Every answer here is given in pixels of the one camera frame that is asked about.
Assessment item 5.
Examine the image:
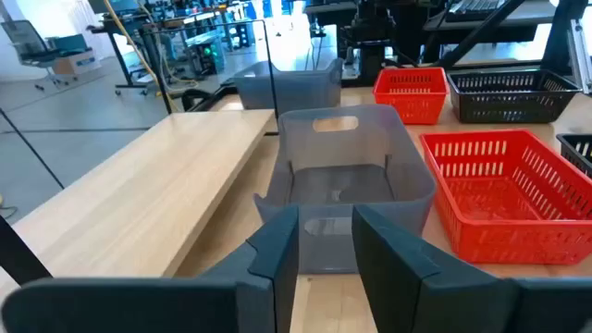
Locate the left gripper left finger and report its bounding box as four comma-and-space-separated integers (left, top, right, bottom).
0, 205, 301, 333

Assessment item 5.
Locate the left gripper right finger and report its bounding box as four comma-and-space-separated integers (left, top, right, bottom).
351, 203, 592, 333

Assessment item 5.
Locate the translucent grey plastic basket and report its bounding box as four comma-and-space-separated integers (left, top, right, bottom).
253, 104, 438, 275
232, 57, 344, 116

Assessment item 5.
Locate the red plastic mesh basket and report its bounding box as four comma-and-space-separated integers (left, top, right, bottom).
419, 128, 592, 266
372, 67, 450, 126

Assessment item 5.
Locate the black plastic mesh basket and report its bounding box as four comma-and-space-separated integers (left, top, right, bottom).
446, 68, 583, 124
555, 132, 592, 179

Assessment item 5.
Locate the wooden shelf board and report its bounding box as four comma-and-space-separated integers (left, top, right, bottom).
0, 108, 278, 300

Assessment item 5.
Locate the computer tower with green light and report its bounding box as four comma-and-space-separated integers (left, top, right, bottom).
184, 30, 228, 79

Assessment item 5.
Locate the black workbench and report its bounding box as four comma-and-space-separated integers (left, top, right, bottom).
86, 8, 260, 115

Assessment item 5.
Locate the black keyboard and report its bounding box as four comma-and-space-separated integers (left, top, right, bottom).
444, 0, 506, 23

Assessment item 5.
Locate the silver aluminium extrusion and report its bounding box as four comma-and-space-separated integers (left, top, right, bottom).
567, 18, 592, 96

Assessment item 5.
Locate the cardboard box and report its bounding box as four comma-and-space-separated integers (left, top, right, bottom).
50, 48, 102, 76

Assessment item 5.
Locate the grey mesh office chair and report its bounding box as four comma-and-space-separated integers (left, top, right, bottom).
0, 18, 64, 92

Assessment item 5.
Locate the thick black looped cable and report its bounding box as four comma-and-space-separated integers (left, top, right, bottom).
179, 85, 232, 113

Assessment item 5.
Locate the black metal shelf frame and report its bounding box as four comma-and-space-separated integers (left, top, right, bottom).
0, 18, 280, 286

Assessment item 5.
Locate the yellow power cable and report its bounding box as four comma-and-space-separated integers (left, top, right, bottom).
102, 0, 181, 113

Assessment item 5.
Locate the black aluminium rig frame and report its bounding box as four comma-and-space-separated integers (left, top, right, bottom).
434, 0, 592, 78

